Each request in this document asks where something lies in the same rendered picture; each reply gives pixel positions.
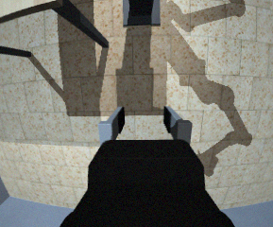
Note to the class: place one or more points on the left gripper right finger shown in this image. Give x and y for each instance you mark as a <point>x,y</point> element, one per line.
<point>181,130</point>

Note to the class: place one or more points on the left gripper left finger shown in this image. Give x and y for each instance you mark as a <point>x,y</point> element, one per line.
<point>108,130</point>

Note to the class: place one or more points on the wooden table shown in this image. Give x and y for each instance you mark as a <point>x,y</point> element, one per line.
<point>79,21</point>

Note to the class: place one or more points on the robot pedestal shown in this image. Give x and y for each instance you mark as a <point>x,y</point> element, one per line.
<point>140,12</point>

